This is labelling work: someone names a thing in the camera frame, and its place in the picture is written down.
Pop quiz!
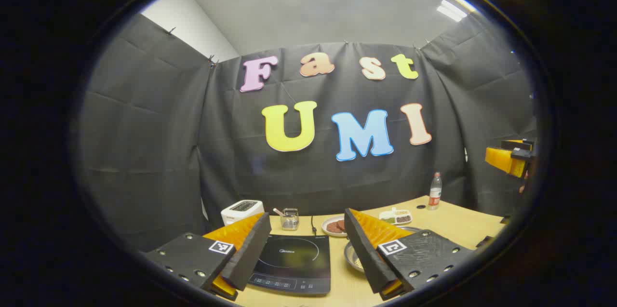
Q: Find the black backdrop cloth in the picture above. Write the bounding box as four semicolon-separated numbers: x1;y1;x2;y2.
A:
77;11;538;254

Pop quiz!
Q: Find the round white plate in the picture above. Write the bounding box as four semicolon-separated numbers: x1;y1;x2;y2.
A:
322;216;349;238

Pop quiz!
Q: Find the small ceiling light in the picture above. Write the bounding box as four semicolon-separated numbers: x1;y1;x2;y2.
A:
436;0;468;22

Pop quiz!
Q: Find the black induction cooktop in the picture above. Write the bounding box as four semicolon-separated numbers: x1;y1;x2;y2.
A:
247;234;332;296

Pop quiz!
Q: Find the white divided tray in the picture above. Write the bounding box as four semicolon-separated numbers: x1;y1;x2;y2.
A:
379;207;413;226

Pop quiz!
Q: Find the steel pot with black handle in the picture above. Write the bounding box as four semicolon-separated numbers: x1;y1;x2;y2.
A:
344;226;423;274

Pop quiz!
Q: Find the clear water bottle red label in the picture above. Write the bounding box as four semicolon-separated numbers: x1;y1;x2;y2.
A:
428;172;443;211

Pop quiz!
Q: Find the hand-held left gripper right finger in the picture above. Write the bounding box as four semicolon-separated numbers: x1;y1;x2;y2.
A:
344;208;475;301

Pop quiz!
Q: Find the wire mesh basket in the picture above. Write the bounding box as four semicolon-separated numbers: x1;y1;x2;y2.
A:
281;208;300;231

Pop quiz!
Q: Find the white toaster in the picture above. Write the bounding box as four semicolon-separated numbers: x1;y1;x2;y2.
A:
221;200;265;227

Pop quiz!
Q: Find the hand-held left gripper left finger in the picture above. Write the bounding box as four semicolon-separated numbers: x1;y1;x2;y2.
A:
145;212;272;302

